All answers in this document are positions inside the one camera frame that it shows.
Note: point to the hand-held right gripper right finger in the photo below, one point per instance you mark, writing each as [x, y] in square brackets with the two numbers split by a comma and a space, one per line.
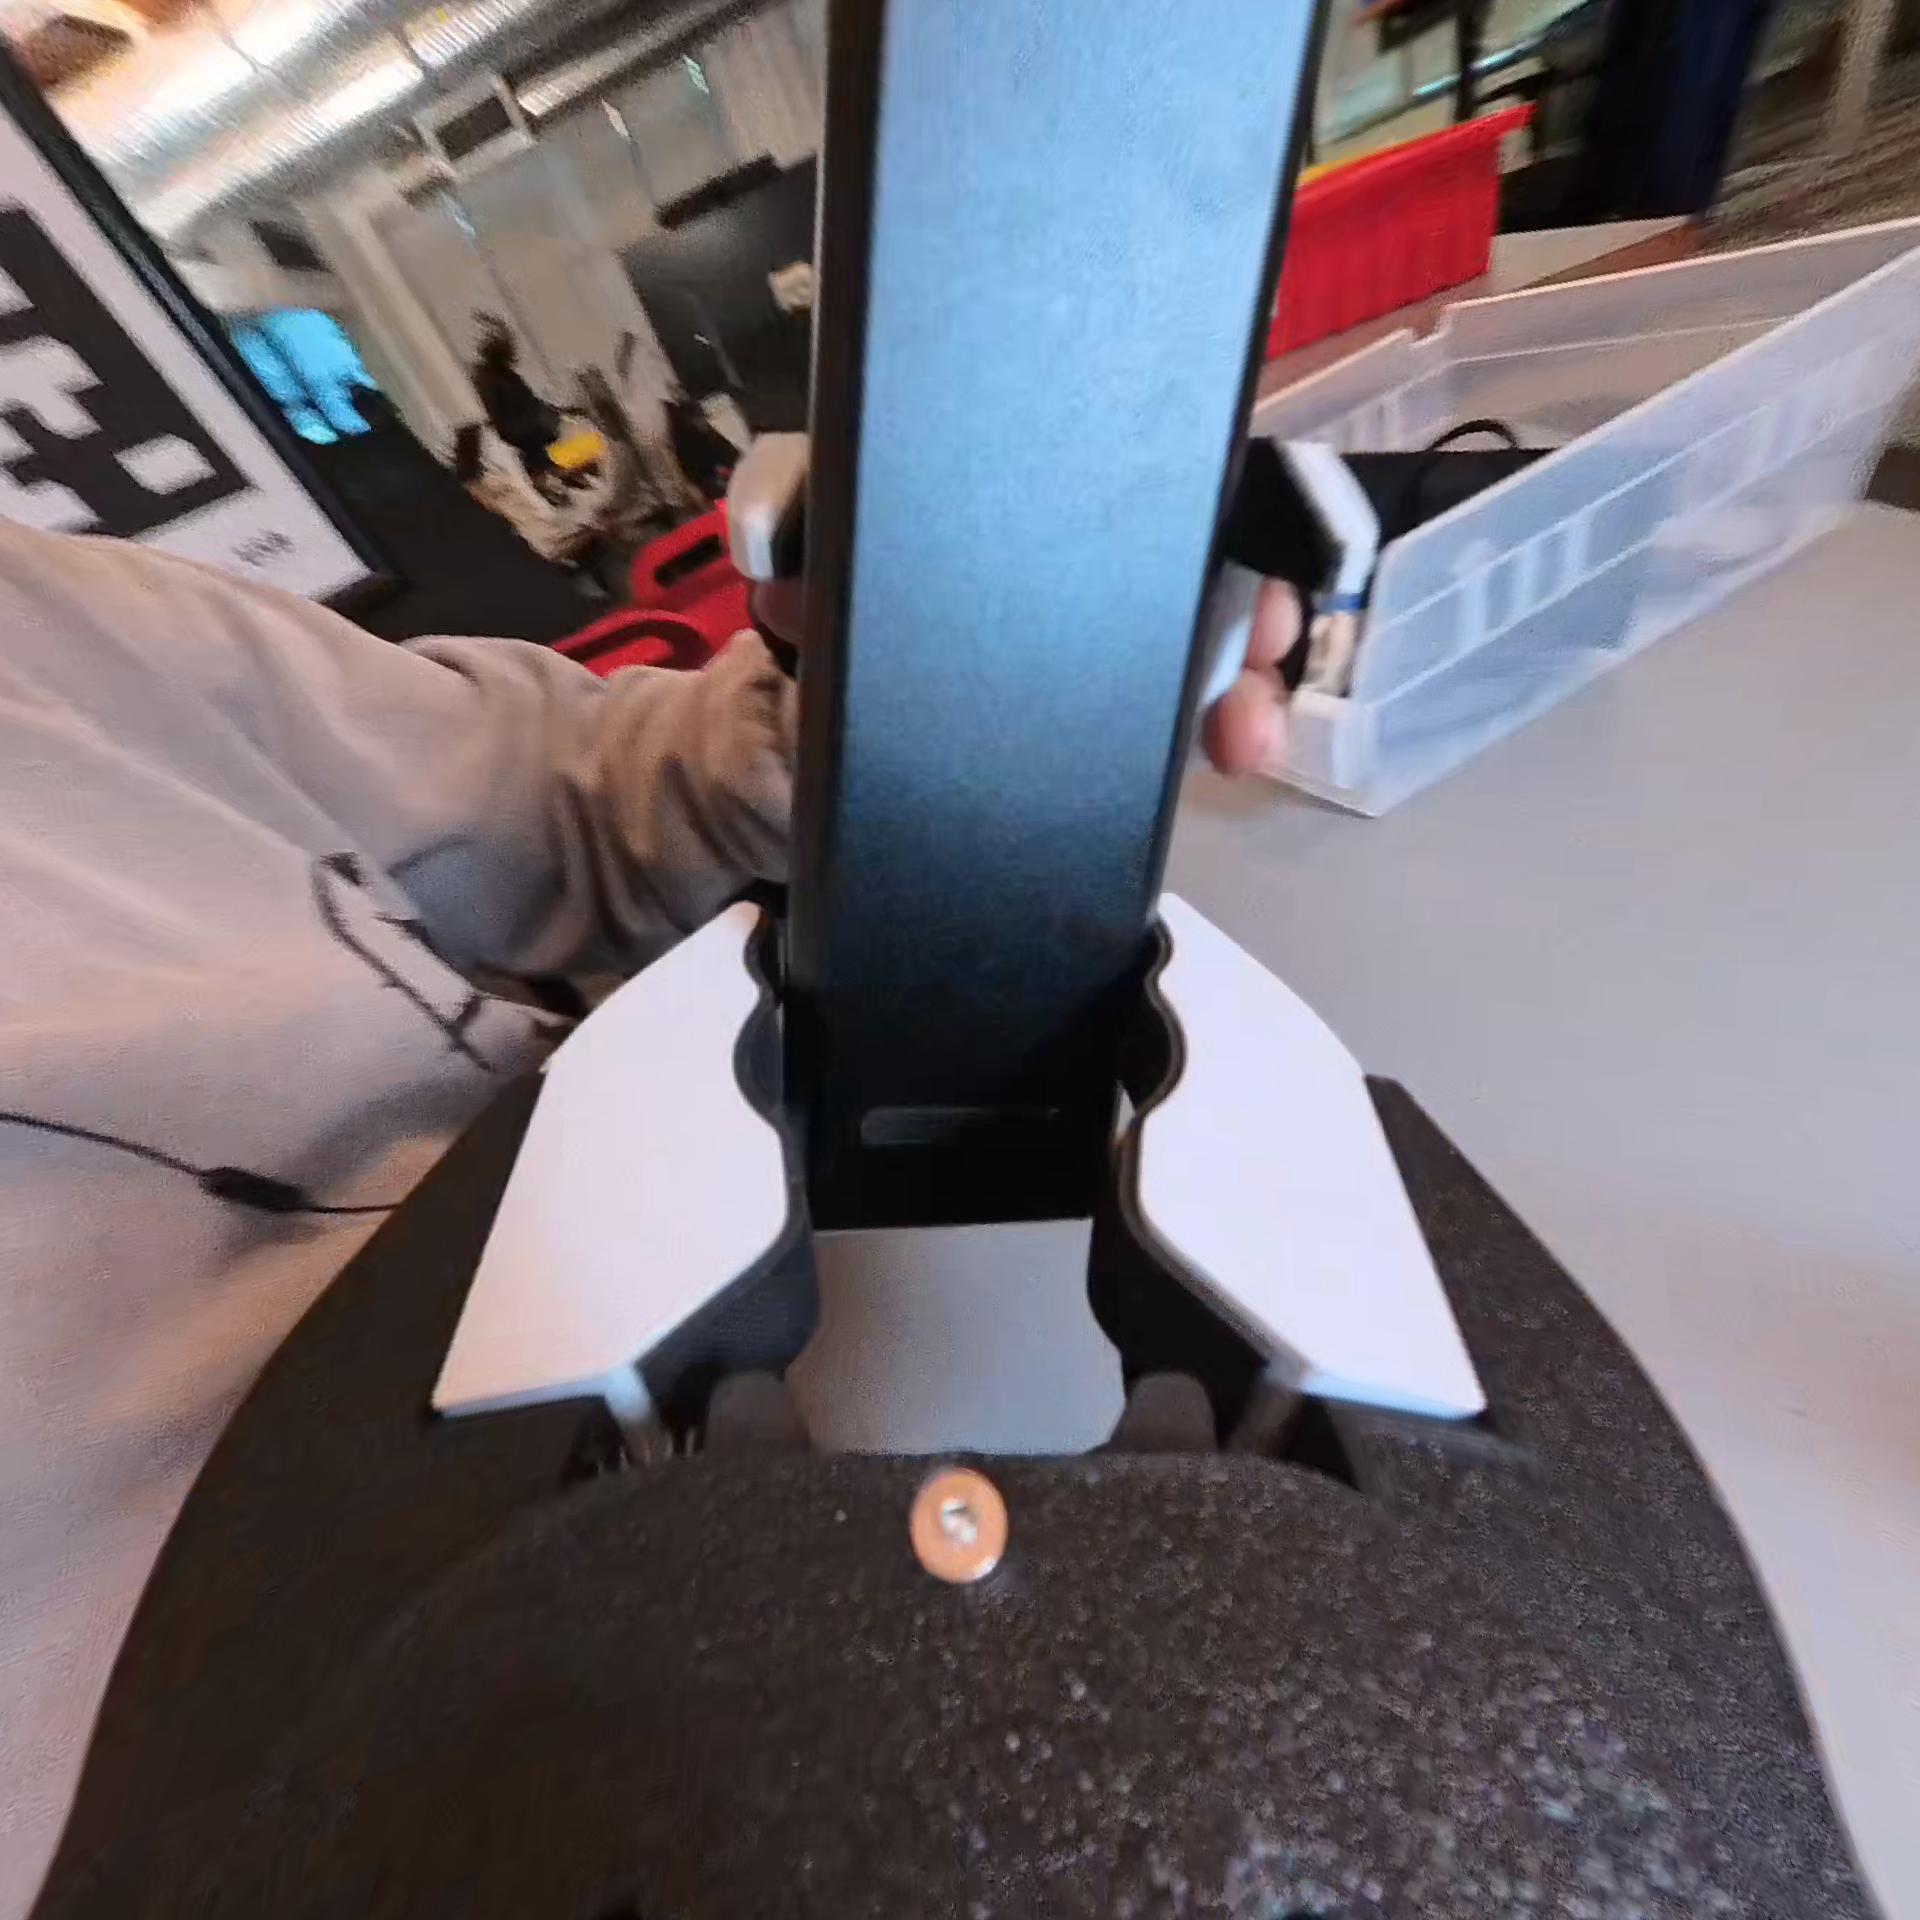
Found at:
[1291, 1202]

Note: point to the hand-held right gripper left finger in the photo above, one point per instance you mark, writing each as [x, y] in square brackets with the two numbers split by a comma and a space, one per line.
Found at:
[630, 1185]

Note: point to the black device with port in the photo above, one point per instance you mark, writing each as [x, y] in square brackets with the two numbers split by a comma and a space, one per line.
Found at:
[1037, 451]

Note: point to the person's left forearm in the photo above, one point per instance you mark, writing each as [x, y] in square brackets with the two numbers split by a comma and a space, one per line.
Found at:
[377, 722]

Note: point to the person's left hand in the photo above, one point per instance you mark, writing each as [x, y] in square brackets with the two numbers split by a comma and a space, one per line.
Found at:
[1254, 722]

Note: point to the black bag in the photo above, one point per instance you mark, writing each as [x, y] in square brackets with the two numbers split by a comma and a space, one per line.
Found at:
[1447, 474]

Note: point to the red plastic crate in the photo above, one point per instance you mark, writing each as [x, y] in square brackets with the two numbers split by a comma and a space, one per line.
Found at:
[1395, 226]

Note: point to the clear plastic storage bin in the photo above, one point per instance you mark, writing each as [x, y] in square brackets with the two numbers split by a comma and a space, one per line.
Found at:
[1622, 541]

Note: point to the person's beige sweatshirt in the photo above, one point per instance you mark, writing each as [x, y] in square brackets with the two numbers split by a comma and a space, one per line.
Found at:
[135, 1349]

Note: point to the red plastic container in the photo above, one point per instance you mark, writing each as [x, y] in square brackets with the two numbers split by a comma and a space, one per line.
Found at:
[683, 580]

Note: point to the yellow object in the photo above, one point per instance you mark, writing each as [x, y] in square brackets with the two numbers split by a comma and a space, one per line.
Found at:
[570, 451]

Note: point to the black and white printed board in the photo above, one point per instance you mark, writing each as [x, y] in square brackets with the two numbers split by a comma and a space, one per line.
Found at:
[107, 405]

